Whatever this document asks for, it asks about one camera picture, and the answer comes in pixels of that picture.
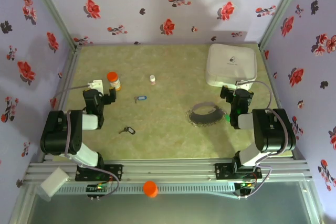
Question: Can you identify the metal keyring holder with rings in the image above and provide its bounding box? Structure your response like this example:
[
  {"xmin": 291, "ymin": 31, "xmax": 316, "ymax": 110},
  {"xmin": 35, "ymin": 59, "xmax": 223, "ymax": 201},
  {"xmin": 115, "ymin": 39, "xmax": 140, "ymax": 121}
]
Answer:
[{"xmin": 186, "ymin": 102, "xmax": 227, "ymax": 127}]

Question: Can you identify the key with black tag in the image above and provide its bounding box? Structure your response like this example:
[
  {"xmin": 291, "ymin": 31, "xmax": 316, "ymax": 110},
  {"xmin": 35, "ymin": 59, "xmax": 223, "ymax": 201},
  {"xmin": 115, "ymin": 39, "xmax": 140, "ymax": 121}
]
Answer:
[{"xmin": 118, "ymin": 126, "xmax": 136, "ymax": 135}]

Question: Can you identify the orange pill bottle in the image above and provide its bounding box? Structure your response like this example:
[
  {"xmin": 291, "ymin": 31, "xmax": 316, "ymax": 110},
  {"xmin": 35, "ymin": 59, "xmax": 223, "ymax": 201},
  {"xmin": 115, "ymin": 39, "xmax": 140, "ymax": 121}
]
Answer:
[{"xmin": 107, "ymin": 71, "xmax": 122, "ymax": 91}]

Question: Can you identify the white zip pouch case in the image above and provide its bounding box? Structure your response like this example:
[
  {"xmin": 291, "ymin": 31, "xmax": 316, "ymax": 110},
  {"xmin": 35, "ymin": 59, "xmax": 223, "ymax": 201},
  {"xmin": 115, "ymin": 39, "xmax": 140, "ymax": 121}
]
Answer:
[{"xmin": 204, "ymin": 43, "xmax": 258, "ymax": 91}]

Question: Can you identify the white plastic box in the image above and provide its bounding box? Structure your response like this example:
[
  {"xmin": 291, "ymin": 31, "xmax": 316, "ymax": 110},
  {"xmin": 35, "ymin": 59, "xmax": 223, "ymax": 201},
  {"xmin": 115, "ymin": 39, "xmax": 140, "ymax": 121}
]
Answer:
[{"xmin": 39, "ymin": 168, "xmax": 69, "ymax": 201}]

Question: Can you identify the orange plastic cap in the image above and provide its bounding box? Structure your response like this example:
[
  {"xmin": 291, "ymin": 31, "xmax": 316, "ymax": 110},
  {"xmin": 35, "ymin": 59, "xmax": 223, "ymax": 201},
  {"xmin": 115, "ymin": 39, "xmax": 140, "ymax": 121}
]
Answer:
[{"xmin": 143, "ymin": 180, "xmax": 159, "ymax": 198}]

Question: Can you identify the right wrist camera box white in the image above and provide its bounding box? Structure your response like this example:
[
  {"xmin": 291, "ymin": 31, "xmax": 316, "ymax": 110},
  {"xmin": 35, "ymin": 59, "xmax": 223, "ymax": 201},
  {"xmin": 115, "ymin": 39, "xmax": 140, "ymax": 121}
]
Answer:
[{"xmin": 234, "ymin": 79, "xmax": 250, "ymax": 90}]

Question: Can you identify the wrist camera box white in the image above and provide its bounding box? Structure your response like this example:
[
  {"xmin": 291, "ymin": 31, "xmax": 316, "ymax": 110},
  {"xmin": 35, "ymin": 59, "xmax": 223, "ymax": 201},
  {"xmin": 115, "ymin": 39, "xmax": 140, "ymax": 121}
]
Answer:
[
  {"xmin": 234, "ymin": 79, "xmax": 250, "ymax": 90},
  {"xmin": 87, "ymin": 78, "xmax": 104, "ymax": 91}
]

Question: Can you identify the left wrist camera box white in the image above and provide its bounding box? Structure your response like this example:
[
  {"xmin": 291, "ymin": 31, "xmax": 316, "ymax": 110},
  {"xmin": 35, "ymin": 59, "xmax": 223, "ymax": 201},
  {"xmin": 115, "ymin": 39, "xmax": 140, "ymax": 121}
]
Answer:
[{"xmin": 87, "ymin": 78, "xmax": 104, "ymax": 91}]

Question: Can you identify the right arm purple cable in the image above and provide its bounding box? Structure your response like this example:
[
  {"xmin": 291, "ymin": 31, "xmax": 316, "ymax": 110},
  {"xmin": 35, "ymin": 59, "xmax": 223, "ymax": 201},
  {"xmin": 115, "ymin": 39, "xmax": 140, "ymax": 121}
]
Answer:
[{"xmin": 235, "ymin": 80, "xmax": 292, "ymax": 200}]

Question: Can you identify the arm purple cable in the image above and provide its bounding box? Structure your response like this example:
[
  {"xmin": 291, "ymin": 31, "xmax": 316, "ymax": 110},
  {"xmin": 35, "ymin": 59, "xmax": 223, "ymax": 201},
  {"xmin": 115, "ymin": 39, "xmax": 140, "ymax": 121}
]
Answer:
[
  {"xmin": 51, "ymin": 84, "xmax": 119, "ymax": 199},
  {"xmin": 235, "ymin": 80, "xmax": 292, "ymax": 200}
]

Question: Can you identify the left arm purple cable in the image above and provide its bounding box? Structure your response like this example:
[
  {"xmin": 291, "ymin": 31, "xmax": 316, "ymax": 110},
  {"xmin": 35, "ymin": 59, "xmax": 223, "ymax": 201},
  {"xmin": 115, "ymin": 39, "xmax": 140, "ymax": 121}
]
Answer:
[{"xmin": 51, "ymin": 84, "xmax": 119, "ymax": 199}]

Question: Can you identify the aluminium side rail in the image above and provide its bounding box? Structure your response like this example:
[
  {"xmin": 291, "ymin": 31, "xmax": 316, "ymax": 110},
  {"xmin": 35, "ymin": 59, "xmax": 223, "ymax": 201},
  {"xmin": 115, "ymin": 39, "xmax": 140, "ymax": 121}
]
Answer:
[
  {"xmin": 259, "ymin": 47, "xmax": 308, "ymax": 161},
  {"xmin": 41, "ymin": 47, "xmax": 82, "ymax": 162}
]

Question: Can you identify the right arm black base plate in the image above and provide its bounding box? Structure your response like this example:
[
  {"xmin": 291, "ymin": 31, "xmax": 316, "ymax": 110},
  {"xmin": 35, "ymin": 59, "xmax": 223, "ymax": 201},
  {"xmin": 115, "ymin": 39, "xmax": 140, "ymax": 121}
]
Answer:
[{"xmin": 214, "ymin": 163, "xmax": 263, "ymax": 180}]

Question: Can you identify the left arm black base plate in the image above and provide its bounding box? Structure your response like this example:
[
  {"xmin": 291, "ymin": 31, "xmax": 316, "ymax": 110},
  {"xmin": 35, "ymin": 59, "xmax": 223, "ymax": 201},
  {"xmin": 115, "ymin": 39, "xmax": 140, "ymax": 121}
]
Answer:
[{"xmin": 75, "ymin": 164, "xmax": 123, "ymax": 182}]

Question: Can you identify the aluminium mounting rail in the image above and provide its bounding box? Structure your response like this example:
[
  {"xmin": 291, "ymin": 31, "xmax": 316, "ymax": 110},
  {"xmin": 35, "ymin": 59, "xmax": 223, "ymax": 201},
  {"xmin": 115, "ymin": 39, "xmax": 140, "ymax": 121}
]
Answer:
[{"xmin": 25, "ymin": 157, "xmax": 313, "ymax": 183}]

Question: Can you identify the grey slotted cable duct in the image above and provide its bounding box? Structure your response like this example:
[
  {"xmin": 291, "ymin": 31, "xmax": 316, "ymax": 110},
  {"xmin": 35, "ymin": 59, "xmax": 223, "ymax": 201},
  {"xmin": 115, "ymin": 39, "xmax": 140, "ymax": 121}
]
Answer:
[{"xmin": 56, "ymin": 183, "xmax": 237, "ymax": 195}]

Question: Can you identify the aluminium frame post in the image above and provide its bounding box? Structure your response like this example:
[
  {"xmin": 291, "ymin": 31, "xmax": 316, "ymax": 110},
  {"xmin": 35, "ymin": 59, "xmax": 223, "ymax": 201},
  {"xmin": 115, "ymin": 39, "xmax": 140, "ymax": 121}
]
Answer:
[
  {"xmin": 258, "ymin": 0, "xmax": 308, "ymax": 51},
  {"xmin": 25, "ymin": 0, "xmax": 82, "ymax": 51}
]

